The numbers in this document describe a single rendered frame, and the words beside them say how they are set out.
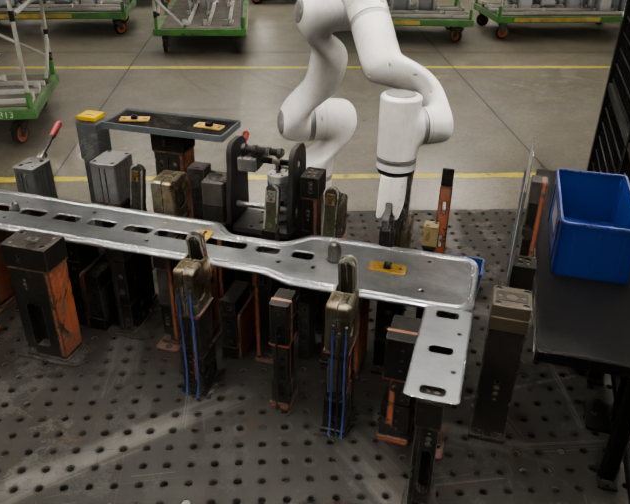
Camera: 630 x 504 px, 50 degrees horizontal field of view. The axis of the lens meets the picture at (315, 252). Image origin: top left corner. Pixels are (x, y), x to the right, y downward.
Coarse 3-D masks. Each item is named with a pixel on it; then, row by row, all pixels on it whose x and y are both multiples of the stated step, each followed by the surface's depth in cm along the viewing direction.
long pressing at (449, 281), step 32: (0, 192) 186; (0, 224) 170; (32, 224) 170; (64, 224) 170; (128, 224) 170; (160, 224) 171; (192, 224) 171; (160, 256) 158; (224, 256) 157; (256, 256) 157; (288, 256) 158; (320, 256) 158; (384, 256) 158; (416, 256) 158; (448, 256) 158; (320, 288) 147; (384, 288) 146; (416, 288) 146; (448, 288) 146
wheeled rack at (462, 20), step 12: (456, 0) 851; (396, 12) 803; (408, 12) 803; (420, 12) 803; (432, 12) 803; (444, 12) 803; (456, 12) 802; (468, 12) 784; (396, 24) 775; (408, 24) 775; (420, 24) 776; (432, 24) 776; (444, 24) 776; (456, 24) 776; (468, 24) 776; (456, 36) 793
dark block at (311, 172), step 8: (312, 168) 173; (320, 168) 173; (304, 176) 169; (312, 176) 169; (320, 176) 169; (304, 184) 170; (312, 184) 169; (320, 184) 170; (304, 192) 171; (312, 192) 170; (320, 192) 171; (304, 200) 172; (312, 200) 172; (320, 200) 174; (304, 208) 173; (312, 208) 173; (320, 208) 176; (304, 216) 175; (312, 216) 174; (320, 216) 177; (304, 224) 176; (312, 224) 175; (320, 224) 178; (304, 232) 177; (312, 232) 176; (320, 232) 180; (304, 256) 181; (312, 256) 180
